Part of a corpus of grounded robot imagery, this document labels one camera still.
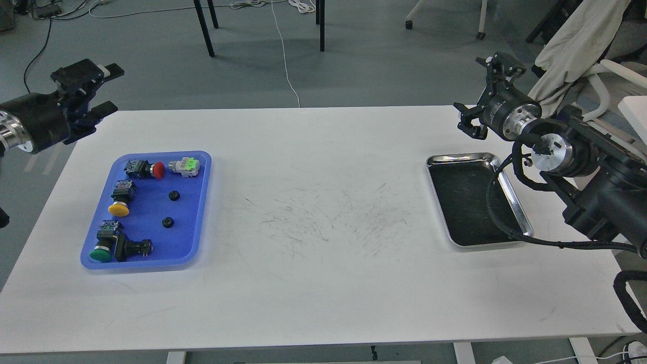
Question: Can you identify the black table leg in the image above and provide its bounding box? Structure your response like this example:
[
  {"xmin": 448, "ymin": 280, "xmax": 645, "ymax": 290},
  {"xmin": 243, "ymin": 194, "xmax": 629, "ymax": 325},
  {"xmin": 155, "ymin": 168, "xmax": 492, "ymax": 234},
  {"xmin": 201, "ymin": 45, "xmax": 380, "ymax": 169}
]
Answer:
[{"xmin": 193, "ymin": 0, "xmax": 219, "ymax": 58}]

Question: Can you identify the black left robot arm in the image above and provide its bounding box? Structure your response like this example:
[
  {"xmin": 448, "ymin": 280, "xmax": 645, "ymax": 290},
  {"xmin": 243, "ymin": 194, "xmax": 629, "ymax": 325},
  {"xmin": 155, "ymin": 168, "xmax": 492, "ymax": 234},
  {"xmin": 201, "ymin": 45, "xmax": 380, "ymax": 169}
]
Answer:
[{"xmin": 1, "ymin": 59, "xmax": 124, "ymax": 155}]

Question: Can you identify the white floor cable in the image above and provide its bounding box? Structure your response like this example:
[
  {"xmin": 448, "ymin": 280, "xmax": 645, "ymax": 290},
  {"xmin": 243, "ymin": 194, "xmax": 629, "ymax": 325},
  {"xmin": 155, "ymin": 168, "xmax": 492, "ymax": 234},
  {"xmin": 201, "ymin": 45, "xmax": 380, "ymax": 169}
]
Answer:
[{"xmin": 271, "ymin": 0, "xmax": 301, "ymax": 108}]

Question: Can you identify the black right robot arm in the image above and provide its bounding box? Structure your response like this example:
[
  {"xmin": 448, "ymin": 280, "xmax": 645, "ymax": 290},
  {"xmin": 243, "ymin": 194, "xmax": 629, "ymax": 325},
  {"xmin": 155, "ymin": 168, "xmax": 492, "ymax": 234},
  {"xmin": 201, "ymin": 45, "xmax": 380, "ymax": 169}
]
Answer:
[{"xmin": 453, "ymin": 52, "xmax": 646, "ymax": 258}]

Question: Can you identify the black floor cable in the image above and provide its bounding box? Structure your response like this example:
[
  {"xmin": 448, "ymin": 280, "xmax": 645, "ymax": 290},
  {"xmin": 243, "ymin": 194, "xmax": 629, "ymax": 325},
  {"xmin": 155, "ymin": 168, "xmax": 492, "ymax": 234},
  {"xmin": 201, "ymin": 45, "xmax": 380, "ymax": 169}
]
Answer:
[{"xmin": 23, "ymin": 18, "xmax": 54, "ymax": 94}]

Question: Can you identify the grey green switch module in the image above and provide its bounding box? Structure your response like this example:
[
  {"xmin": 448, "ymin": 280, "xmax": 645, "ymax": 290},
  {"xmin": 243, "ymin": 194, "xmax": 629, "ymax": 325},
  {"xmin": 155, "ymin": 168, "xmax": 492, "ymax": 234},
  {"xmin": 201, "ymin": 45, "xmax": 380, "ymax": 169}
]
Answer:
[{"xmin": 167, "ymin": 157, "xmax": 201, "ymax": 178}]

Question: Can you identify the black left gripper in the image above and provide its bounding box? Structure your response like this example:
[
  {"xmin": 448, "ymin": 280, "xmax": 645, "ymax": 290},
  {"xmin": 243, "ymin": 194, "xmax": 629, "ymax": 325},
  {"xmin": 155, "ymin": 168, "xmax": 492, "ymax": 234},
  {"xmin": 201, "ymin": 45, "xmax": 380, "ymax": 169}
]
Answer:
[{"xmin": 2, "ymin": 60, "xmax": 125, "ymax": 154}]

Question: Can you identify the red push button switch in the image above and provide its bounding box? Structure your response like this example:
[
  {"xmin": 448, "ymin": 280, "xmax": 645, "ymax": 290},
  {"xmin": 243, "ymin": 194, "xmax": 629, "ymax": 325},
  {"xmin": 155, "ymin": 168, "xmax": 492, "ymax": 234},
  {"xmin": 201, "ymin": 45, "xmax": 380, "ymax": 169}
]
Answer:
[{"xmin": 123, "ymin": 160, "xmax": 166, "ymax": 179}]

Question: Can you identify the beige cloth on chair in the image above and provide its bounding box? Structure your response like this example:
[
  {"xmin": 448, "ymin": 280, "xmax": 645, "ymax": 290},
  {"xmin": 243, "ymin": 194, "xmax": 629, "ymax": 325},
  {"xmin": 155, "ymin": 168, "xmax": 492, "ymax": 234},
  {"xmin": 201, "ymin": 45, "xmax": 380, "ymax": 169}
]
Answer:
[{"xmin": 528, "ymin": 1, "xmax": 629, "ymax": 117}]

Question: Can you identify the silver metal tray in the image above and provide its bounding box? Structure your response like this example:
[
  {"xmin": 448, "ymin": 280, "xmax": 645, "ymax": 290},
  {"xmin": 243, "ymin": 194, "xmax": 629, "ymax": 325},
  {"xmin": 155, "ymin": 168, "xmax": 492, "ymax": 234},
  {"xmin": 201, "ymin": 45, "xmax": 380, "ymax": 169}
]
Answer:
[{"xmin": 427, "ymin": 152, "xmax": 534, "ymax": 250}]

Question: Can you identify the blue plastic tray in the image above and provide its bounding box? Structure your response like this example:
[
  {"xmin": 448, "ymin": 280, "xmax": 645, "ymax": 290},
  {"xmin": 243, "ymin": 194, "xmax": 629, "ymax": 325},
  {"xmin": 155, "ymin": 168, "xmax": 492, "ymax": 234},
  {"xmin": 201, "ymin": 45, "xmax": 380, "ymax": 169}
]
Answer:
[{"xmin": 79, "ymin": 151, "xmax": 212, "ymax": 272}]

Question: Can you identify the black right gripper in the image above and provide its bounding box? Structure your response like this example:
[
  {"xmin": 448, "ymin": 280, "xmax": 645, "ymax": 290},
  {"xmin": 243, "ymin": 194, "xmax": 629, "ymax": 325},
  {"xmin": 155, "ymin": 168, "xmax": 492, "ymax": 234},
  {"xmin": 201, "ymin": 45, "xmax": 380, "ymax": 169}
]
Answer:
[{"xmin": 453, "ymin": 52, "xmax": 541, "ymax": 141}]

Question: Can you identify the black switch block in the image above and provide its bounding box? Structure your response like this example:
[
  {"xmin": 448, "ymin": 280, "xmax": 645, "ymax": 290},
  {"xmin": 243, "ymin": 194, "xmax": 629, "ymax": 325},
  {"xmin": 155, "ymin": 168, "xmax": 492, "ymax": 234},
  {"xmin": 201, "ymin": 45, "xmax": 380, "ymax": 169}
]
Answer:
[{"xmin": 114, "ymin": 234, "xmax": 153, "ymax": 262}]

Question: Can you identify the yellow push button switch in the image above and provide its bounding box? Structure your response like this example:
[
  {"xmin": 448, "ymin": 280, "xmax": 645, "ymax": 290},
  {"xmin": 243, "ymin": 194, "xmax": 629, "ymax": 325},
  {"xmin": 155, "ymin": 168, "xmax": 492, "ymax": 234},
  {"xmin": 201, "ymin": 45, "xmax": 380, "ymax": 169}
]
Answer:
[{"xmin": 107, "ymin": 179, "xmax": 136, "ymax": 217}]

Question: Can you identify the green push button switch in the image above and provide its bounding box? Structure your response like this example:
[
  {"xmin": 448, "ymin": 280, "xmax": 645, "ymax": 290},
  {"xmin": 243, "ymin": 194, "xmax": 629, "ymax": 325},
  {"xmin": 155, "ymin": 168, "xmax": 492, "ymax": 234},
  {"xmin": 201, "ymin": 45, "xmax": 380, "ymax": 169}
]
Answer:
[{"xmin": 88, "ymin": 220, "xmax": 123, "ymax": 263}]

